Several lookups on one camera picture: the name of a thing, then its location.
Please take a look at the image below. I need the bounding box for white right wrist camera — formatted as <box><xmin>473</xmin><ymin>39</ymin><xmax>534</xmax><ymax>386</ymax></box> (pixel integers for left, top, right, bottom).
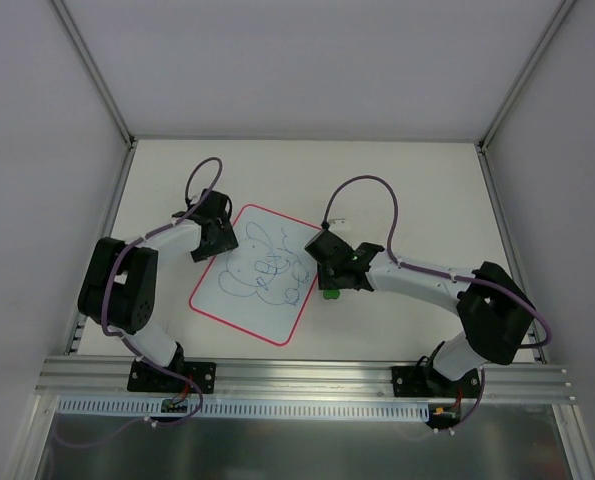
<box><xmin>328</xmin><ymin>218</ymin><xmax>351</xmax><ymax>232</ymax></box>

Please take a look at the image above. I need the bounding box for pink framed whiteboard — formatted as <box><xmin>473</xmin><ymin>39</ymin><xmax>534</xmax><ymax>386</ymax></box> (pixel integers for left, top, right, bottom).
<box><xmin>189</xmin><ymin>204</ymin><xmax>320</xmax><ymax>347</ymax></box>

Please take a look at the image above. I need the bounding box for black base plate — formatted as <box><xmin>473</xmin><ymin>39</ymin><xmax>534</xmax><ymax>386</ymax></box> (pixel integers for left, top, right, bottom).
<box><xmin>127</xmin><ymin>360</ymin><xmax>216</xmax><ymax>394</ymax></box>
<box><xmin>390</xmin><ymin>366</ymin><xmax>481</xmax><ymax>399</ymax></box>

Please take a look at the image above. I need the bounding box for left aluminium frame post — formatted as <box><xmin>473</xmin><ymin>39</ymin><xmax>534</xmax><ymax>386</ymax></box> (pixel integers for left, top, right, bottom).
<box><xmin>48</xmin><ymin>0</ymin><xmax>134</xmax><ymax>147</ymax></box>

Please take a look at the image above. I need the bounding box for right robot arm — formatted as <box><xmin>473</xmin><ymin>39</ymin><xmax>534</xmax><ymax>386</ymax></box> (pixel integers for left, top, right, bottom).
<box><xmin>305</xmin><ymin>229</ymin><xmax>534</xmax><ymax>397</ymax></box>

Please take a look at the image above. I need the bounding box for aluminium mounting rail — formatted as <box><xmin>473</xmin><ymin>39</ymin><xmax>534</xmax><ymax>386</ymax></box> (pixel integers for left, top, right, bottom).
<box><xmin>35</xmin><ymin>355</ymin><xmax>577</xmax><ymax>404</ymax></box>

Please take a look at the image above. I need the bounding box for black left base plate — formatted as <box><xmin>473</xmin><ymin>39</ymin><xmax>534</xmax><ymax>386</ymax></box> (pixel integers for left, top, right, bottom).
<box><xmin>127</xmin><ymin>360</ymin><xmax>216</xmax><ymax>394</ymax></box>

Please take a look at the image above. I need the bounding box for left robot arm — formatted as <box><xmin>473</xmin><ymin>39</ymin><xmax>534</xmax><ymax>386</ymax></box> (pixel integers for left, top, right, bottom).
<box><xmin>77</xmin><ymin>189</ymin><xmax>238</xmax><ymax>391</ymax></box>

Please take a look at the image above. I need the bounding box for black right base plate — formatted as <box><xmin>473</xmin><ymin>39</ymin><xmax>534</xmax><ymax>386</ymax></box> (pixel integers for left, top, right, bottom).
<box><xmin>390</xmin><ymin>366</ymin><xmax>481</xmax><ymax>399</ymax></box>

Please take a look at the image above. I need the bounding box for right aluminium frame post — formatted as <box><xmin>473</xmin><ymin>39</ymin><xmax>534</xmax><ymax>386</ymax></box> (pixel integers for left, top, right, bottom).
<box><xmin>477</xmin><ymin>0</ymin><xmax>577</xmax><ymax>152</ymax></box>

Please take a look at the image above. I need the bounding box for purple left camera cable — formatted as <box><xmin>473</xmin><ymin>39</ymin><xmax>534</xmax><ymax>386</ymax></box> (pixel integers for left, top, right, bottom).
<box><xmin>99</xmin><ymin>157</ymin><xmax>224</xmax><ymax>429</ymax></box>

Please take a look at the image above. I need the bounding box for white slotted cable duct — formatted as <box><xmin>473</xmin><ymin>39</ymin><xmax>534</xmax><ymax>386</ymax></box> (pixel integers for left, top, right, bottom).
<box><xmin>56</xmin><ymin>396</ymin><xmax>430</xmax><ymax>423</ymax></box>

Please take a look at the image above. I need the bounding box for aluminium frame post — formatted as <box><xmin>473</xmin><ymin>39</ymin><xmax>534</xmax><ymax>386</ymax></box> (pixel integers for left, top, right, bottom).
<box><xmin>48</xmin><ymin>0</ymin><xmax>134</xmax><ymax>147</ymax></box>
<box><xmin>477</xmin><ymin>0</ymin><xmax>577</xmax><ymax>152</ymax></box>

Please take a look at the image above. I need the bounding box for green whiteboard eraser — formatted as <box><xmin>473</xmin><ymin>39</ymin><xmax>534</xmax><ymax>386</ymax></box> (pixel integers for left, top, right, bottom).
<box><xmin>322</xmin><ymin>289</ymin><xmax>341</xmax><ymax>300</ymax></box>

